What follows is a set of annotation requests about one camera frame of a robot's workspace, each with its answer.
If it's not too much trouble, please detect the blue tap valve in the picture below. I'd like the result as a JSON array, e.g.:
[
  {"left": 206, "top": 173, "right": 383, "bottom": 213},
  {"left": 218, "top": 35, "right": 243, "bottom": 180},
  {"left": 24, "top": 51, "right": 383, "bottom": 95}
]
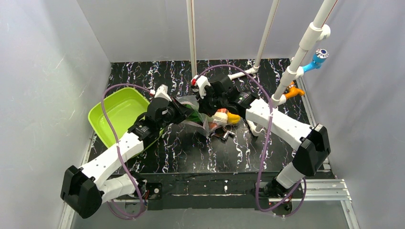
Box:
[{"left": 302, "top": 48, "right": 329, "bottom": 73}]

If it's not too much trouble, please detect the green fake leafy vegetable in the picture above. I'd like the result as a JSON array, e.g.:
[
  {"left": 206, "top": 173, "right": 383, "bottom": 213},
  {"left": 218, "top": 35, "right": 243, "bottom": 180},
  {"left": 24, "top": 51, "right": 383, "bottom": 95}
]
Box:
[{"left": 186, "top": 107, "right": 204, "bottom": 123}]

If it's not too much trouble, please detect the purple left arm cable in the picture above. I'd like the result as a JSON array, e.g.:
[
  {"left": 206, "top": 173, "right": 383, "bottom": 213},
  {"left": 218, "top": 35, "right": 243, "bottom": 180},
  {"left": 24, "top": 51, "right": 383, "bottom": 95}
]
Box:
[{"left": 100, "top": 83, "right": 159, "bottom": 220}]

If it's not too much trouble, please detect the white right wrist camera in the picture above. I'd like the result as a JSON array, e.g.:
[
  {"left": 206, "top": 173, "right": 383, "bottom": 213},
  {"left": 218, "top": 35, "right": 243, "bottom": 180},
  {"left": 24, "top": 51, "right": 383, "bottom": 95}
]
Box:
[{"left": 191, "top": 75, "right": 211, "bottom": 99}]

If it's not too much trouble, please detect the white PVC pipe frame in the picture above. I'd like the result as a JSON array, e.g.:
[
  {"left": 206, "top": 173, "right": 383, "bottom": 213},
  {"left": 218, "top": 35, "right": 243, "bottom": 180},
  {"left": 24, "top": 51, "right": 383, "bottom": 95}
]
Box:
[{"left": 186, "top": 0, "right": 339, "bottom": 137}]

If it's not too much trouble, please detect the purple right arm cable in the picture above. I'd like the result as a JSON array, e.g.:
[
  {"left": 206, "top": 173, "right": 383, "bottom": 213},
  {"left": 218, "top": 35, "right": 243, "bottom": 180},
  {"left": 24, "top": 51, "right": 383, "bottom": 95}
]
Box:
[{"left": 196, "top": 64, "right": 308, "bottom": 218}]

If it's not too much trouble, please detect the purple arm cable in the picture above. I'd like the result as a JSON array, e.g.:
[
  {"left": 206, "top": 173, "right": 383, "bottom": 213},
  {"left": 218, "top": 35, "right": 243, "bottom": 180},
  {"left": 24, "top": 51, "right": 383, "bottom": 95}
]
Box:
[
  {"left": 196, "top": 64, "right": 308, "bottom": 218},
  {"left": 100, "top": 83, "right": 159, "bottom": 220}
]

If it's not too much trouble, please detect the red fake apple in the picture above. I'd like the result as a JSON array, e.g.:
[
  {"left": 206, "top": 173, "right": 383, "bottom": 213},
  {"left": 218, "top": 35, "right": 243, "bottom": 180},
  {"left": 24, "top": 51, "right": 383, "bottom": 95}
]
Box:
[{"left": 208, "top": 108, "right": 228, "bottom": 130}]

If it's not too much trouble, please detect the yellow fake fruit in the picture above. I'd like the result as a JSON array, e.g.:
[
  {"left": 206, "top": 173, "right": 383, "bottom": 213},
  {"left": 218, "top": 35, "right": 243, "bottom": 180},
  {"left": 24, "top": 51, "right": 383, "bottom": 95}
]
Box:
[{"left": 227, "top": 112, "right": 241, "bottom": 125}]

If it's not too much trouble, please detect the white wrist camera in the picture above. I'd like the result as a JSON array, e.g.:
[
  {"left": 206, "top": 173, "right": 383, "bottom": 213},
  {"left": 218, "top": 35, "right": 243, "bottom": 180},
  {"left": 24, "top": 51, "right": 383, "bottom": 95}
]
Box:
[
  {"left": 191, "top": 75, "right": 211, "bottom": 99},
  {"left": 149, "top": 84, "right": 172, "bottom": 102}
]

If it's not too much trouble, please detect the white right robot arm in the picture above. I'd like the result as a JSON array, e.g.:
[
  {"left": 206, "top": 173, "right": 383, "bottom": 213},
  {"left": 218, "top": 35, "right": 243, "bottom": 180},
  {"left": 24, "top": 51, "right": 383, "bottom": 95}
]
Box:
[{"left": 191, "top": 75, "right": 330, "bottom": 197}]

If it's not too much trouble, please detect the aluminium frame rail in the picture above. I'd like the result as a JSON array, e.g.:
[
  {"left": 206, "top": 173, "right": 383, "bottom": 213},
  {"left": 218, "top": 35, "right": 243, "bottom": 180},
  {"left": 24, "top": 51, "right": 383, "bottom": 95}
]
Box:
[{"left": 57, "top": 179, "right": 362, "bottom": 229}]

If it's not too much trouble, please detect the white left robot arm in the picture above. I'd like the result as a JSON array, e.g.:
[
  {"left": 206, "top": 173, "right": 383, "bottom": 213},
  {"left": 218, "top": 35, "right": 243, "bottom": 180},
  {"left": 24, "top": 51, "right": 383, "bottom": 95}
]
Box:
[{"left": 61, "top": 97, "right": 193, "bottom": 219}]

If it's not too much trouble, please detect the lime green plastic basin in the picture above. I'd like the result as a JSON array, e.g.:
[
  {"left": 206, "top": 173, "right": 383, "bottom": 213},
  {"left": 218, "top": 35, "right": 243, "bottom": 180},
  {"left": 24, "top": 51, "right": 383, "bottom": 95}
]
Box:
[{"left": 88, "top": 87, "right": 149, "bottom": 160}]

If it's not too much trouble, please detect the clear zip top bag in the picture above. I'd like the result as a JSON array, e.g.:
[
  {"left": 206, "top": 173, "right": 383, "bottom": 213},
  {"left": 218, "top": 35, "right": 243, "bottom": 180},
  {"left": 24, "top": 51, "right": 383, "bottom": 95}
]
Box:
[{"left": 176, "top": 95, "right": 242, "bottom": 137}]

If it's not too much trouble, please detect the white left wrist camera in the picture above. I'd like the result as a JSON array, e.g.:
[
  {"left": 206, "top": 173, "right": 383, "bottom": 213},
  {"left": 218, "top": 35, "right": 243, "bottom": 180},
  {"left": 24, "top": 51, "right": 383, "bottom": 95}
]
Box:
[{"left": 149, "top": 84, "right": 172, "bottom": 102}]

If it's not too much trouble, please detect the orange tap valve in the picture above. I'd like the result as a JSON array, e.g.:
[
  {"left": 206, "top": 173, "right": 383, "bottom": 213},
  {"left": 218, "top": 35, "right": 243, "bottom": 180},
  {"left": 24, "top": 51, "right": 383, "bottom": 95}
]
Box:
[{"left": 284, "top": 81, "right": 305, "bottom": 99}]

